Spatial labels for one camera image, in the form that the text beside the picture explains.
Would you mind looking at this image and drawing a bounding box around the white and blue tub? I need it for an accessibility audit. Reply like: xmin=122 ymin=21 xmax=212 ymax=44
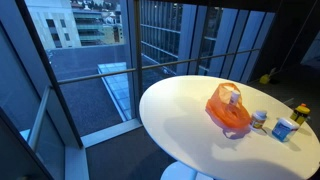
xmin=272 ymin=118 xmax=300 ymax=142

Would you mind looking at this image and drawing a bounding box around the dark bottle with orange cap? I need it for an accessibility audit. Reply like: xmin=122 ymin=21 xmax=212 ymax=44
xmin=290 ymin=103 xmax=310 ymax=125

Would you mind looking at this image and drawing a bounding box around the window handrail bar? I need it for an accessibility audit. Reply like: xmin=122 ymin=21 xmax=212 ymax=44
xmin=57 ymin=49 xmax=260 ymax=85

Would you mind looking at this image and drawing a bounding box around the yellow object on floor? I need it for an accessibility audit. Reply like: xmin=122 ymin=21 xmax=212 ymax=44
xmin=259 ymin=74 xmax=270 ymax=84

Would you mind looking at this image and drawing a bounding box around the white bottle with orange label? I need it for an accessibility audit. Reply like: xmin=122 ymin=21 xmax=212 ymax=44
xmin=250 ymin=110 xmax=267 ymax=130

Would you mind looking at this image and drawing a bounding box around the orange plastic bag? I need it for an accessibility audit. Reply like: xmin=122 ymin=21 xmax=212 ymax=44
xmin=206 ymin=83 xmax=251 ymax=128

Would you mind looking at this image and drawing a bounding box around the small white bottle in bag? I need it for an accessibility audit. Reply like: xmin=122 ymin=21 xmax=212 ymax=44
xmin=229 ymin=90 xmax=241 ymax=106

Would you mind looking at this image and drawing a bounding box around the white round table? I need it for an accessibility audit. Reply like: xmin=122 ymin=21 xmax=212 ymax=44
xmin=139 ymin=75 xmax=320 ymax=180

